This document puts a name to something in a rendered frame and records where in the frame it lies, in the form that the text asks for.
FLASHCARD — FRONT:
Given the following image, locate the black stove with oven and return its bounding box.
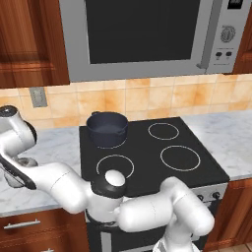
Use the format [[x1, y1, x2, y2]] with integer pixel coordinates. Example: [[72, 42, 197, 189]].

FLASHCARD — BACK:
[[79, 116, 230, 252]]

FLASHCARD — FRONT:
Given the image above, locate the grey kettle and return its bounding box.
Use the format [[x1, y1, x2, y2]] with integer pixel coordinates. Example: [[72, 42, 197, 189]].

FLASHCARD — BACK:
[[2, 157, 39, 189]]

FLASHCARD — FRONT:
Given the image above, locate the dark blue cooking pot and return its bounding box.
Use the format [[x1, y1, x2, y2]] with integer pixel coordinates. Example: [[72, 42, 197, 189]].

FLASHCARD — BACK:
[[86, 110, 130, 149]]

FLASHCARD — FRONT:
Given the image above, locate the silver microwave oven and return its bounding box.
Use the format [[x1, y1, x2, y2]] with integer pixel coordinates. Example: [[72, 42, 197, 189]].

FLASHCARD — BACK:
[[58, 0, 252, 84]]

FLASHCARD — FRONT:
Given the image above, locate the brown wooden drawer front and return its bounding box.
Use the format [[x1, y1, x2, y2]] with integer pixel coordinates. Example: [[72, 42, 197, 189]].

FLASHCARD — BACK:
[[0, 208, 91, 252]]

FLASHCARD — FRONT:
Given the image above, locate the brown wooden base cupboard door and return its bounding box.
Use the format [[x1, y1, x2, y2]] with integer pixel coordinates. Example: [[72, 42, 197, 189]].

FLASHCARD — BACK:
[[202, 178, 252, 252]]

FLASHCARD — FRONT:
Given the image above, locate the grey wall outlet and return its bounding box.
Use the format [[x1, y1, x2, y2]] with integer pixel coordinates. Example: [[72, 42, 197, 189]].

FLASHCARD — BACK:
[[29, 86, 49, 109]]

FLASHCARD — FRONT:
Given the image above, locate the silver microwave door handle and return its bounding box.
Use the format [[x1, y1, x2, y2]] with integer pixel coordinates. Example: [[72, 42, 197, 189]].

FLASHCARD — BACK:
[[196, 0, 224, 70]]

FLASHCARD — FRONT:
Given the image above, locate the brown wooden wall cupboard door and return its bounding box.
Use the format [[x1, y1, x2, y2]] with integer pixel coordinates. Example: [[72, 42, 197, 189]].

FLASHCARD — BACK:
[[0, 0, 71, 90], [231, 6, 252, 76]]

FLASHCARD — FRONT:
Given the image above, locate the silver drawer handle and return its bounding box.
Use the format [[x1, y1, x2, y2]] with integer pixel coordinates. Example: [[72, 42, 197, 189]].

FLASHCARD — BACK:
[[2, 219, 42, 230]]

